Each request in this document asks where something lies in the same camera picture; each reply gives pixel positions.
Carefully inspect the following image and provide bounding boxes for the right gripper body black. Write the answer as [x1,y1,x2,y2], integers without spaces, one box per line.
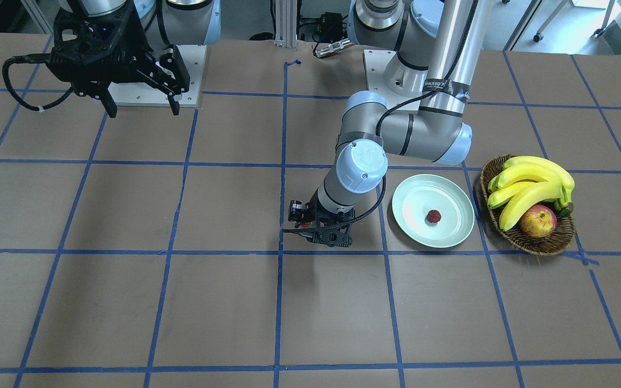
[46,8,152,95]

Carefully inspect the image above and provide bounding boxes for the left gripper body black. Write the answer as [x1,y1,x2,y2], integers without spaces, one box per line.
[288,199,355,248]

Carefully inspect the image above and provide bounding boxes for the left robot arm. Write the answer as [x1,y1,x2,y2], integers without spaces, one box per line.
[286,1,493,247]

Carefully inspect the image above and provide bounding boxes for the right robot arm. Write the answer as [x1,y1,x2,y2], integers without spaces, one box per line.
[45,1,222,118]

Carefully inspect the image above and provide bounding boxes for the light green plate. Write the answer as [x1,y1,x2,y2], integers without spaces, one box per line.
[391,174,475,248]

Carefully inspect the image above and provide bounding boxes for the yellow banana bunch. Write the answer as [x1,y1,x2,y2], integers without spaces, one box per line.
[483,156,576,232]

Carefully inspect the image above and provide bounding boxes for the red apple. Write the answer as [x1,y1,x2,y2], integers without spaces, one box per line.
[517,204,558,238]

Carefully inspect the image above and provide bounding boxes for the wicker basket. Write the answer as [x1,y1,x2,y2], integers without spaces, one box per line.
[480,155,576,255]

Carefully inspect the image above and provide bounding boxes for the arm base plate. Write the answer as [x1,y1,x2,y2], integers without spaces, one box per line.
[107,44,208,107]
[364,49,428,109]

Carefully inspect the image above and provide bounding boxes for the aluminium frame post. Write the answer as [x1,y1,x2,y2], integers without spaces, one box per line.
[270,1,300,51]

